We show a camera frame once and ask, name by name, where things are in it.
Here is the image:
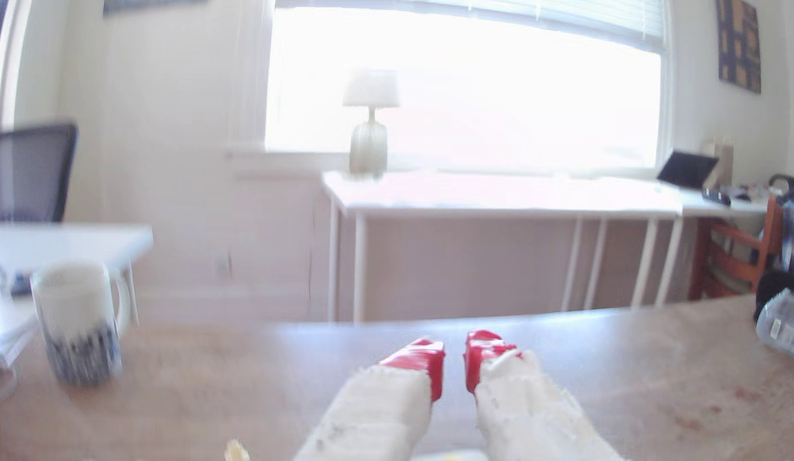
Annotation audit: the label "dark clothes on chair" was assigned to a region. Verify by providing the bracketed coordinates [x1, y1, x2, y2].
[768, 174, 794, 273]

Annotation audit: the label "black bag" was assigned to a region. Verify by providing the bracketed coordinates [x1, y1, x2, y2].
[754, 269, 794, 321]

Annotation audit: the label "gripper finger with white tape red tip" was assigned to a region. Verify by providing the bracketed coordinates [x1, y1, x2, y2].
[294, 338, 446, 461]
[464, 330, 628, 461]

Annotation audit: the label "clear plastic bottle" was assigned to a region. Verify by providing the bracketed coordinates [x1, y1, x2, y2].
[755, 288, 794, 363]

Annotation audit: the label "dark framed wall picture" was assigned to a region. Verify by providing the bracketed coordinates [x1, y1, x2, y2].
[102, 0, 207, 15]

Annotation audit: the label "white mug with skyline print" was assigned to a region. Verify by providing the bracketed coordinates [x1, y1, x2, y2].
[31, 261, 132, 387]

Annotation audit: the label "red wooden chair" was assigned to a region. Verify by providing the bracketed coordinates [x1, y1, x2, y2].
[689, 195, 785, 302]

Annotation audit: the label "black mesh office chair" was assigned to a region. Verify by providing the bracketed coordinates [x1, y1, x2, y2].
[0, 123, 79, 224]

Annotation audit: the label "brown patchwork wall art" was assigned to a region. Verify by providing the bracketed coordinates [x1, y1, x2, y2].
[715, 0, 762, 94]

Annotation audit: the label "bright window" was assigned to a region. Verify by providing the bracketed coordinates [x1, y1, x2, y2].
[265, 0, 668, 172]

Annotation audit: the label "beige box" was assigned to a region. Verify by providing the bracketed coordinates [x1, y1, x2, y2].
[704, 137, 735, 190]

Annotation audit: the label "black laptop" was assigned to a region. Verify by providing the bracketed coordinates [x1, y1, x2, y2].
[657, 150, 719, 190]

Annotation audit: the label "small white table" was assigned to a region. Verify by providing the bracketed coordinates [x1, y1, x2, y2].
[0, 222, 154, 347]

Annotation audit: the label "long white desk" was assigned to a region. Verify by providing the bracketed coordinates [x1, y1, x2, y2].
[321, 170, 770, 323]

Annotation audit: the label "white table lamp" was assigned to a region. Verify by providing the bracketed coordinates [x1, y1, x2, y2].
[342, 69, 401, 179]

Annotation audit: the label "white window blinds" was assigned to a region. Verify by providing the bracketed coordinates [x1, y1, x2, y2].
[275, 0, 666, 53]

